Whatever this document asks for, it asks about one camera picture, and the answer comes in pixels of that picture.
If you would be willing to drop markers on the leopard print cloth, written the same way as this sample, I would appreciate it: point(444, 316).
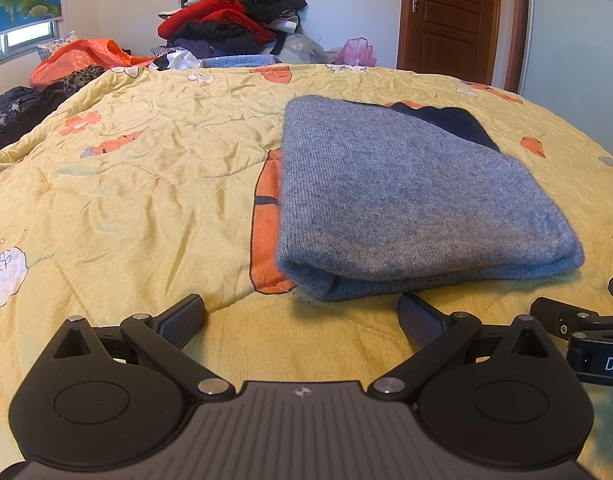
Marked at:
point(79, 80)

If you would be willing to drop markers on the orange plastic bag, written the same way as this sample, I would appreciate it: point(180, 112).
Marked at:
point(81, 57)

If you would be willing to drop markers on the window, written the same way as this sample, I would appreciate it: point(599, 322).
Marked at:
point(19, 42)

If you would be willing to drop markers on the white crumpled plastic bag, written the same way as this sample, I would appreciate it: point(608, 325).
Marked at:
point(184, 60)

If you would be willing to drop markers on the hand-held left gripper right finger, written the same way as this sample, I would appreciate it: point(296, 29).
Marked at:
point(420, 322)

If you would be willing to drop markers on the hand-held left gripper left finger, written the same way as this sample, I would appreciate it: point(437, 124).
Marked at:
point(181, 317)

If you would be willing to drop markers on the yellow printed quilt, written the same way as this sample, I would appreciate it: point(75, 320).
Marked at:
point(151, 195)

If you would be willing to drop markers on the brown wooden door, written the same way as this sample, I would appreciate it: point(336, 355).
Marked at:
point(456, 20)

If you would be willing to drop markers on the red garment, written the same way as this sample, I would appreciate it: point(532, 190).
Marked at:
point(211, 12)

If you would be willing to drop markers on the clear plastic bag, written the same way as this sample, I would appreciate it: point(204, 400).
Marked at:
point(304, 50)

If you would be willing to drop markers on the floral pillow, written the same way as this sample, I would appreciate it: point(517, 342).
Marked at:
point(56, 45)

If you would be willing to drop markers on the checkered cloth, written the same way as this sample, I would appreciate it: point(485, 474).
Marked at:
point(162, 51)

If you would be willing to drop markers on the dark patterned cloth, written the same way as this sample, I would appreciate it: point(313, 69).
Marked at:
point(16, 115)

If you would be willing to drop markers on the light blue knit cloth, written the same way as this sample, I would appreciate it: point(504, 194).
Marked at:
point(241, 61)

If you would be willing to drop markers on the dark navy garment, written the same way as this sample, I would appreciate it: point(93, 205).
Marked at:
point(211, 40)

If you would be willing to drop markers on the pink plastic bag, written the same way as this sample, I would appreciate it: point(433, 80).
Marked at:
point(356, 52)

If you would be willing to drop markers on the grey sweater with navy sleeves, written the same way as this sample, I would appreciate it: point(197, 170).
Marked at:
point(396, 200)

